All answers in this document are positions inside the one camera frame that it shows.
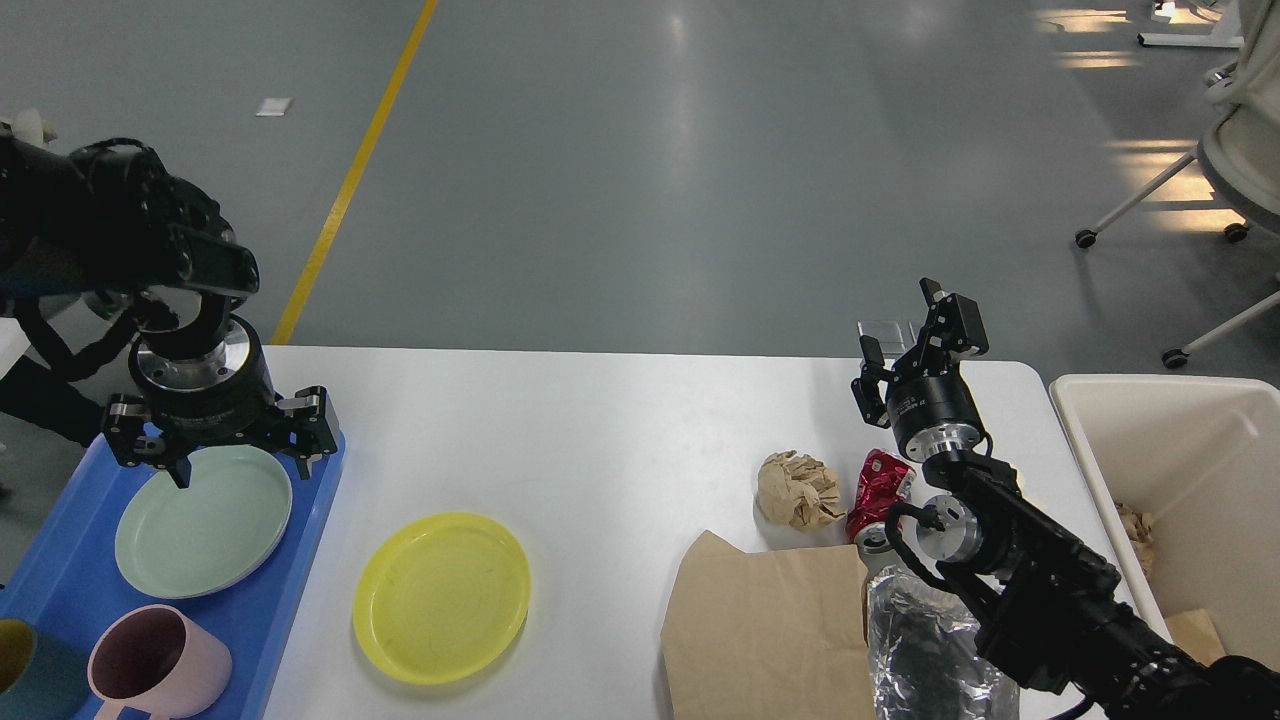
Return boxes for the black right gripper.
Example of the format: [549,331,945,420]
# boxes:
[851,277,989,462]

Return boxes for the paper scraps in bin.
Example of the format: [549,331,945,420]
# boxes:
[1114,502,1157,579]

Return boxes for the white plastic bin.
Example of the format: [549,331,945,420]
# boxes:
[1050,374,1279,667]

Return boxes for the blue plastic tray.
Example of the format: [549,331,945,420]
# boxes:
[1,438,344,719]

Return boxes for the seated person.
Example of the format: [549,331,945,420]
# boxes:
[1,108,102,448]

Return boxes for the pale green plate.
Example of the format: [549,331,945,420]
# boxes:
[114,445,293,600]

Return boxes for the white desk base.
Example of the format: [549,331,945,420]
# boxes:
[1135,1,1244,50]

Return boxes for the crumpled silver foil bag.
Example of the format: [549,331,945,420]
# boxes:
[867,564,1020,719]

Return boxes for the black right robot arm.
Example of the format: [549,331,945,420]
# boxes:
[851,278,1279,719]

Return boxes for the brown paper bag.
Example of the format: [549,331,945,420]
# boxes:
[660,532,876,719]

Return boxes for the teal cup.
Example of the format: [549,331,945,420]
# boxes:
[1,618,90,719]

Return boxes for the crushed red can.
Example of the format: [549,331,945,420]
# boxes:
[845,448,916,544]

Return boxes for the white office chair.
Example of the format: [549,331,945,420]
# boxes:
[1074,0,1280,370]

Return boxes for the yellow plastic plate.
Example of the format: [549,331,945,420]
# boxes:
[352,512,532,685]

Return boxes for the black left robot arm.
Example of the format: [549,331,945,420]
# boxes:
[3,132,340,488]

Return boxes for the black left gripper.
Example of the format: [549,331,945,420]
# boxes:
[102,315,340,489]

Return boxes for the pink mug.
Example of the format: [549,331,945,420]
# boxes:
[87,603,233,719]

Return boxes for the crumpled brown paper ball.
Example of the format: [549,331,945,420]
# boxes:
[756,450,849,533]

